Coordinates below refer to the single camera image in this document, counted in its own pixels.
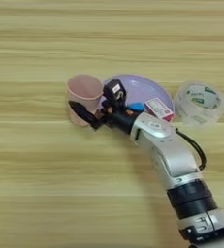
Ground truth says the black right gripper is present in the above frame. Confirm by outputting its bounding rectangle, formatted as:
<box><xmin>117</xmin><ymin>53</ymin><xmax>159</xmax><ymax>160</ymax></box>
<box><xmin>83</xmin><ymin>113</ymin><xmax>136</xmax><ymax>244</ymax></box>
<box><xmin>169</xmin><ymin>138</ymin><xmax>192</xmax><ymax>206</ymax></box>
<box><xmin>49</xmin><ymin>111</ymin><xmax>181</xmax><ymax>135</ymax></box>
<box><xmin>68</xmin><ymin>100</ymin><xmax>143</xmax><ymax>135</ymax></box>

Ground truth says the pink plastic cup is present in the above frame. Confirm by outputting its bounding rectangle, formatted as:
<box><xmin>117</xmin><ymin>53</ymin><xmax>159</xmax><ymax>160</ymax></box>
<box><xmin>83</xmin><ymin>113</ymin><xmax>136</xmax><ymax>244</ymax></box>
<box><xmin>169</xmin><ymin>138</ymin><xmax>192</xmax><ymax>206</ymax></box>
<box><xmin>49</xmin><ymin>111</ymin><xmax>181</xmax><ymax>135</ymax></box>
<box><xmin>65</xmin><ymin>74</ymin><xmax>104</xmax><ymax>128</ymax></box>

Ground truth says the blue rectangular eraser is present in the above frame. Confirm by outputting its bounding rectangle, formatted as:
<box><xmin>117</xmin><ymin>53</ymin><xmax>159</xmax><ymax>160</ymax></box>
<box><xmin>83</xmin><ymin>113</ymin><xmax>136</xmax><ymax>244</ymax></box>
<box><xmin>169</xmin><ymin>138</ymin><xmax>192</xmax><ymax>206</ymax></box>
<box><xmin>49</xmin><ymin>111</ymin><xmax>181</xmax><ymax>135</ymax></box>
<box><xmin>127</xmin><ymin>102</ymin><xmax>145</xmax><ymax>113</ymax></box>

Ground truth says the small white pink box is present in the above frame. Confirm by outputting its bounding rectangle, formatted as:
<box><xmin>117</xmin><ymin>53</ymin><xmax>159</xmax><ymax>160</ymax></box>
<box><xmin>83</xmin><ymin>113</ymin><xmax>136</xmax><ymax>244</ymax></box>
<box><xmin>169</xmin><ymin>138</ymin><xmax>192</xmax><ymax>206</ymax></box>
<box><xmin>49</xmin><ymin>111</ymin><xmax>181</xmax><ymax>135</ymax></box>
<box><xmin>144</xmin><ymin>97</ymin><xmax>175</xmax><ymax>122</ymax></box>

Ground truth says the clear plastic food packet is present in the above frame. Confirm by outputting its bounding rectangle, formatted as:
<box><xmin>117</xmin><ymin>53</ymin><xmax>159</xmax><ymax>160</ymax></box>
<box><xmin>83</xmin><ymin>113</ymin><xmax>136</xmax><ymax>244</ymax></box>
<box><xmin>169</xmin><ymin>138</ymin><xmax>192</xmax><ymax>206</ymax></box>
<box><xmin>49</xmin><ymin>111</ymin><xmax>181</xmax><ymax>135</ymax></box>
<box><xmin>174</xmin><ymin>80</ymin><xmax>224</xmax><ymax>126</ymax></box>

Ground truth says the purple round plate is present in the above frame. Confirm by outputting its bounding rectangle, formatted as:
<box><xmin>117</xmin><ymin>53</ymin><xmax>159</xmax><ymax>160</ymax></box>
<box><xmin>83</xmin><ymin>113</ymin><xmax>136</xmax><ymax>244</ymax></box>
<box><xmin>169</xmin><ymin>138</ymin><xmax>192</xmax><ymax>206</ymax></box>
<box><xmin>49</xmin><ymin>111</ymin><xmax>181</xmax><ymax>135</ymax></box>
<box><xmin>98</xmin><ymin>74</ymin><xmax>176</xmax><ymax>118</ymax></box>

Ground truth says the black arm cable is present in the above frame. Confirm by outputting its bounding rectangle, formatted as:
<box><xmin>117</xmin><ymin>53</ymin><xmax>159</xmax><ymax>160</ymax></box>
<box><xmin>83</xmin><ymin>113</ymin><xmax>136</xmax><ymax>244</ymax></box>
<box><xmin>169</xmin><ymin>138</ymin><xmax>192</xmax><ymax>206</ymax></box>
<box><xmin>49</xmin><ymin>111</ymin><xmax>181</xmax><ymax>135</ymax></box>
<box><xmin>175</xmin><ymin>127</ymin><xmax>208</xmax><ymax>171</ymax></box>

